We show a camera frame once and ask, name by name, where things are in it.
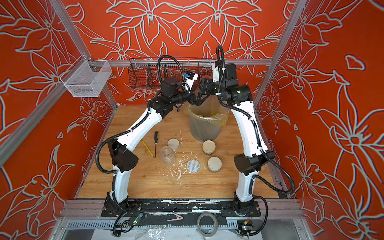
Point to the clear tape roll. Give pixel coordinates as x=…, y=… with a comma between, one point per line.
x=207, y=225

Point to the crumpled clear plastic film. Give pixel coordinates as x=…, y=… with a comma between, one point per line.
x=157, y=233

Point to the black wire wall basket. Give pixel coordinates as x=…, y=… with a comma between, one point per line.
x=145, y=74

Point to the beige jar lid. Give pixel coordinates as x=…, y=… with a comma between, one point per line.
x=173, y=144

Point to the yellow plastic bin liner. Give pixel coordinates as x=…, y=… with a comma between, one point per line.
x=210, y=111

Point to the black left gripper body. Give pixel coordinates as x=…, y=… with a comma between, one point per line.
x=189, y=97

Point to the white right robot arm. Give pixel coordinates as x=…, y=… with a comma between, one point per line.
x=238, y=98

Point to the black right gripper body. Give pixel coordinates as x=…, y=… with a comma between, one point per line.
x=214, y=86

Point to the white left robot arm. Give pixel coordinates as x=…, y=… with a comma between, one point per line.
x=173, y=93

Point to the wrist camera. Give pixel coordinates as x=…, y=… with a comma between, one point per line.
x=190, y=78
x=216, y=68

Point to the white cable duct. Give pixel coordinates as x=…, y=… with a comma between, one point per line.
x=142, y=225

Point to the black handled screwdriver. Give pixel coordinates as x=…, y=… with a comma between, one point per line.
x=156, y=138

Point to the red clip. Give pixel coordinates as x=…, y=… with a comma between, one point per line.
x=177, y=217

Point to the yellow pencil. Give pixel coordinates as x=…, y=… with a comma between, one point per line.
x=148, y=149

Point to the beige lidded jar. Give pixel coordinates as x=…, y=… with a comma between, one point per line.
x=214, y=164
x=209, y=147

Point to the clear jar with tea leaves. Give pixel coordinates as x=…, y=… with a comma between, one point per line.
x=167, y=156

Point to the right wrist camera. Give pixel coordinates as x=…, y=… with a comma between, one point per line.
x=216, y=68

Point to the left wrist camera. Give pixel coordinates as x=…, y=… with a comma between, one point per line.
x=190, y=78

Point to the beige lidded jar near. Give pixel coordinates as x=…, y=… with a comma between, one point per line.
x=214, y=164

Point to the beige lidded jar far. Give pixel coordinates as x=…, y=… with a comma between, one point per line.
x=209, y=147

